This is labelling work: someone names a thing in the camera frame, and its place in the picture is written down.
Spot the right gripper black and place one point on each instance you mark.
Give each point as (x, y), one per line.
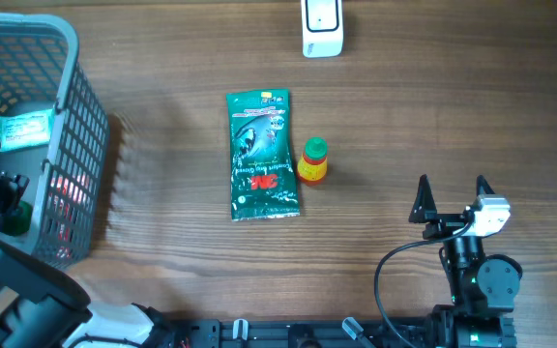
(424, 211)

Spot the green 3M gloves packet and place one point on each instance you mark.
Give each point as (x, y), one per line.
(263, 183)

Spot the green cap sauce bottle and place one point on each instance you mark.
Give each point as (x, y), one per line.
(312, 167)

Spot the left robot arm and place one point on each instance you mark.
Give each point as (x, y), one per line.
(41, 306)

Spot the teal white sachet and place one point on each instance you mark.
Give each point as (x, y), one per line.
(26, 130)

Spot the red packet in basket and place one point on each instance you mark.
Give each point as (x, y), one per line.
(69, 197)

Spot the green lid white jar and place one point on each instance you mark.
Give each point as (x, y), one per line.
(18, 222)

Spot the grey plastic mesh basket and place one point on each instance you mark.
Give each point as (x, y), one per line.
(40, 69)

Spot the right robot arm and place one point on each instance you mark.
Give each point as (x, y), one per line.
(483, 287)

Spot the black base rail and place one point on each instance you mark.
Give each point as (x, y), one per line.
(307, 333)

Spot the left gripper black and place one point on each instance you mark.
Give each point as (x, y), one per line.
(11, 188)

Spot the white barcode scanner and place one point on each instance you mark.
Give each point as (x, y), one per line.
(322, 28)

